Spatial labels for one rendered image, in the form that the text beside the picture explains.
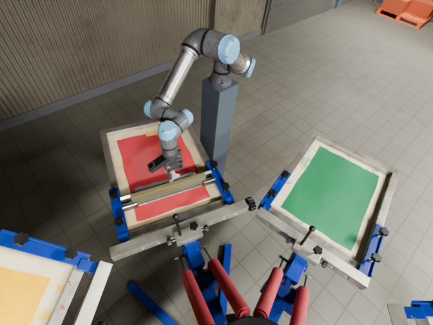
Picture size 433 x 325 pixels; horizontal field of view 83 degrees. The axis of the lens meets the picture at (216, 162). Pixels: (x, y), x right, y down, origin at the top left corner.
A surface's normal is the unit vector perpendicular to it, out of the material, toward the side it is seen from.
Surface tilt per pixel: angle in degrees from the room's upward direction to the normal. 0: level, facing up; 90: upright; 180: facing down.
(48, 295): 32
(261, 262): 0
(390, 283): 0
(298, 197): 0
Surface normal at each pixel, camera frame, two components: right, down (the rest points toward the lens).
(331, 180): 0.07, -0.62
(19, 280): 0.59, -0.45
